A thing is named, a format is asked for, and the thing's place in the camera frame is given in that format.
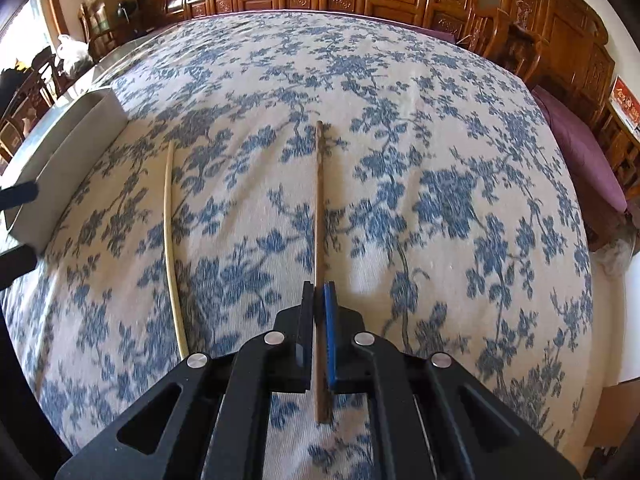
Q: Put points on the red greeting card box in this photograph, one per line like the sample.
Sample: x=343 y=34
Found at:
x=625 y=104

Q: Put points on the wooden corner cabinet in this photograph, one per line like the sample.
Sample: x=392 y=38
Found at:
x=108 y=24

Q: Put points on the white plastic bag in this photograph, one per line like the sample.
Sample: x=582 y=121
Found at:
x=72 y=56

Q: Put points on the wooden chopstick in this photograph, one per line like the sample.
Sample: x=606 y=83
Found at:
x=322 y=396
x=173 y=292

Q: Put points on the grey metal tray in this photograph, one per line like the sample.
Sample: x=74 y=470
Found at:
x=58 y=154

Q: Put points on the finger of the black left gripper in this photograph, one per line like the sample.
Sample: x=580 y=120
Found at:
x=18 y=195

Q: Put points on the purple armchair cushion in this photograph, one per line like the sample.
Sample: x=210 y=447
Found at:
x=580 y=149

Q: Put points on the wooden side table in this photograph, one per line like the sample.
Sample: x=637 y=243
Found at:
x=621 y=149

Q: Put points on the blue floral tablecloth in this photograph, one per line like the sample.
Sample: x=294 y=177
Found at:
x=451 y=226

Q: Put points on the carved wooden armchair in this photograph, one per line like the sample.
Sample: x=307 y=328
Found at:
x=557 y=45

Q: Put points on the wooden window frame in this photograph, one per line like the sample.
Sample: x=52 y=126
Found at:
x=32 y=27

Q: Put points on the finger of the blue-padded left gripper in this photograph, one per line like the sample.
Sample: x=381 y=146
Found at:
x=16 y=262

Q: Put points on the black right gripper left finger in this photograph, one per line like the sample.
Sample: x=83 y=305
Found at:
x=208 y=417

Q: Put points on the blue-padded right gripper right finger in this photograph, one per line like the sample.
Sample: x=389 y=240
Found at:
x=430 y=418

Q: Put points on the dark wooden dining chair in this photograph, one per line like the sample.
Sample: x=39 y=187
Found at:
x=40 y=86

